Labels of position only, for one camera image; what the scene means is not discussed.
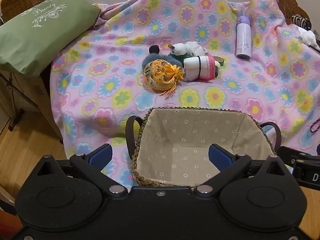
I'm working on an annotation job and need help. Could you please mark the dark brown wicker fan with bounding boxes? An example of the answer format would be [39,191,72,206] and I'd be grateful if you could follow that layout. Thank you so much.
[275,0,310,25]

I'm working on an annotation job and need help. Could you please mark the green pillow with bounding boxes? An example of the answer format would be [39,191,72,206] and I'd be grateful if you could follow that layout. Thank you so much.
[0,0,102,77]

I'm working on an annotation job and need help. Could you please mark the white fluffy plush toy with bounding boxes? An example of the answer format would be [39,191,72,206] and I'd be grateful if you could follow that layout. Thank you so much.
[185,41,201,52]

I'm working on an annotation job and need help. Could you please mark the green tape roll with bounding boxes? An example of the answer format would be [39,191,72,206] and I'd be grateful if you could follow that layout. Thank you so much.
[212,56,225,68]

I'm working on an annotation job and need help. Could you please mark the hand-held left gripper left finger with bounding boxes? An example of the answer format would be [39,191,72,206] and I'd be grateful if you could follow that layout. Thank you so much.
[35,144,128,196]

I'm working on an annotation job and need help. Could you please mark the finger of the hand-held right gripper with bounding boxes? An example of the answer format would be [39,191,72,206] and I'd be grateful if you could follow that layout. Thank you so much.
[277,146,320,167]

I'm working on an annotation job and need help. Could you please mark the fabric-lined woven basket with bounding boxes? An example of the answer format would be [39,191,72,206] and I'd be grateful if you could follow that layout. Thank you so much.
[125,107,282,188]

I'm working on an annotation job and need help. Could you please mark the purple white water bottle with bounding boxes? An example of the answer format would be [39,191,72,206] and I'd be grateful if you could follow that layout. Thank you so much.
[236,16,252,61]

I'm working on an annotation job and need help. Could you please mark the orange embroidered drawstring pouch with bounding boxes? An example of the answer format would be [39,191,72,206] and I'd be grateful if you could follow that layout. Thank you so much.
[144,59,185,98]

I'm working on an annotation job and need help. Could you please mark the blue fluffy plush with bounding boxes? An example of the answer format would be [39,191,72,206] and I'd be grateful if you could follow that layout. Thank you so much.
[142,53,184,69]

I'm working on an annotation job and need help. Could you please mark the zebra striped pouch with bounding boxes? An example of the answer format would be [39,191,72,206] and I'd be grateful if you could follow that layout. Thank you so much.
[291,14,312,30]

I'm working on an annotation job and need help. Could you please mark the white crumpled plastic bag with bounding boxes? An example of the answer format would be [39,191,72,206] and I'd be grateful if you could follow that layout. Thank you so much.
[297,27,320,51]

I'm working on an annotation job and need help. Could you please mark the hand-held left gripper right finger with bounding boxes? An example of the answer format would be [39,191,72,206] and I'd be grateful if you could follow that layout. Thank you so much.
[194,144,292,196]

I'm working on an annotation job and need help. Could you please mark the brown wicker basket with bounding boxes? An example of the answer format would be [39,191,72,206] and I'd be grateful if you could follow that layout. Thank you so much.
[0,0,54,23]

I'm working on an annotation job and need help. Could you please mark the white pink towel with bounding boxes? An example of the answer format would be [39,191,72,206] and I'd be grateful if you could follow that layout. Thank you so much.
[183,55,220,82]

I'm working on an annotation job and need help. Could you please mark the green and white plush toy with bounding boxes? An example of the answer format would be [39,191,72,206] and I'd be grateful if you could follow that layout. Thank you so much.
[168,43,190,61]

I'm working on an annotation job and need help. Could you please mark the pink floral fleece blanket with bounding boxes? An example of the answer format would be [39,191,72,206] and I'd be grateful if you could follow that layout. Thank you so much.
[50,0,320,188]

